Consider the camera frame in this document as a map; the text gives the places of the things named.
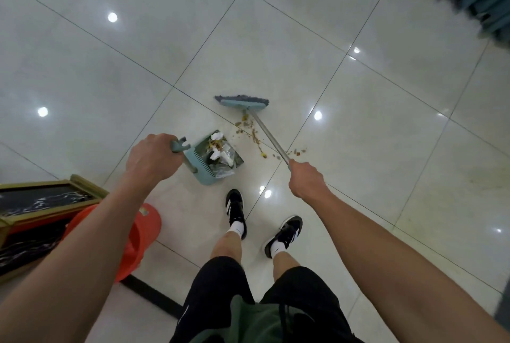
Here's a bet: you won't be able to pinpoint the person's right hand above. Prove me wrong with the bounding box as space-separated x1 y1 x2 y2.
288 159 332 203

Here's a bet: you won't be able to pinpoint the person's left hand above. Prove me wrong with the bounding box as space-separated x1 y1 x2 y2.
125 133 185 193

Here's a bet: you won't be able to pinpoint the teal dustpan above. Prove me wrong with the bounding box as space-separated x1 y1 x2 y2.
171 130 245 186

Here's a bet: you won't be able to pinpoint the teal broom with metal handle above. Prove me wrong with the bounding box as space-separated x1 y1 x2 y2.
214 94 292 166

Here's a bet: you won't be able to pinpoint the person's left forearm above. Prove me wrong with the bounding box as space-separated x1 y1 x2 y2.
0 175 164 343

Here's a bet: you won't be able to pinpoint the person's right forearm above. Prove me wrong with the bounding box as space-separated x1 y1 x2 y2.
313 190 510 343

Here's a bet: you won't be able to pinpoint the white paper trash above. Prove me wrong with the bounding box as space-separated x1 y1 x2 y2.
210 132 236 167

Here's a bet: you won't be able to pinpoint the scattered brown crumbs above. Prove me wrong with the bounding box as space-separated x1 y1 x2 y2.
234 113 307 160

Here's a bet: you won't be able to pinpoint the black right sneaker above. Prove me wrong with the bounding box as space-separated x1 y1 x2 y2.
263 215 304 259

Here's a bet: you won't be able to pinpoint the black sneaker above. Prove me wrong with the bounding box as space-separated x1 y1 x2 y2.
225 189 248 241
263 215 304 259

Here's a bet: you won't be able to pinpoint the black left sneaker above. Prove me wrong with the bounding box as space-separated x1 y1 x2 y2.
225 189 248 241

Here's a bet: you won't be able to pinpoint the orange plastic bucket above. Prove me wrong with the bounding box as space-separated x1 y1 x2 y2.
63 203 162 284

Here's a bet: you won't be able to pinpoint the person's right leg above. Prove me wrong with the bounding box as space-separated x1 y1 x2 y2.
272 251 300 283

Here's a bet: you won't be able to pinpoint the person's leg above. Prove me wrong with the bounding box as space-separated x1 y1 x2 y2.
272 251 300 283
210 230 243 264

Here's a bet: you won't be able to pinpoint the person's left leg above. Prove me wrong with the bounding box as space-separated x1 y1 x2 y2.
210 230 243 264

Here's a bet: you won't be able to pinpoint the black shorts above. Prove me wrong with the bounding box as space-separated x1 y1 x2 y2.
170 256 364 343

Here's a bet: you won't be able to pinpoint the black floor threshold strip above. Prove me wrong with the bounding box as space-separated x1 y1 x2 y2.
120 274 185 320

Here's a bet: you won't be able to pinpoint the gold framed black cabinet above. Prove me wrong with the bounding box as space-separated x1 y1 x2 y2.
0 174 109 284

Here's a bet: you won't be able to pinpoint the green shirt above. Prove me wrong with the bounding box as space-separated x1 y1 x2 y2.
190 295 316 343

